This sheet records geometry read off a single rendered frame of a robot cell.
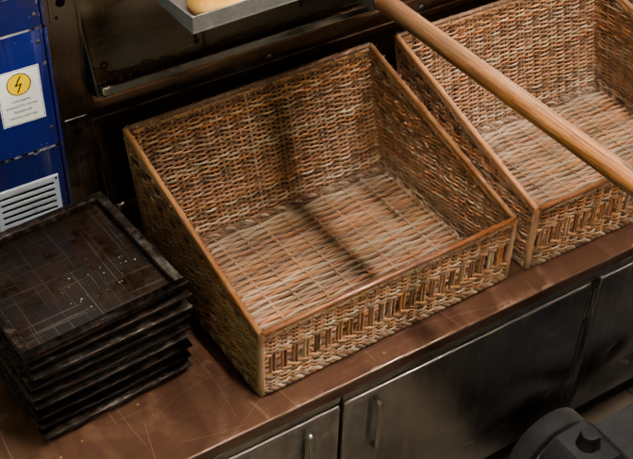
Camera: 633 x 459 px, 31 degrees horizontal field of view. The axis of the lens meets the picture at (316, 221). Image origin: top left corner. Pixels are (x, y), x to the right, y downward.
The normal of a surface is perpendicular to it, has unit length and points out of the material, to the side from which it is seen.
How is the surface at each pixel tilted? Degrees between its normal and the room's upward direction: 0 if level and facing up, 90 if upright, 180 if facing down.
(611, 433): 0
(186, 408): 0
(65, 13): 90
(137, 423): 0
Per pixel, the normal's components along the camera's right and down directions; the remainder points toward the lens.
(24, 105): 0.54, 0.56
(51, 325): 0.03, -0.76
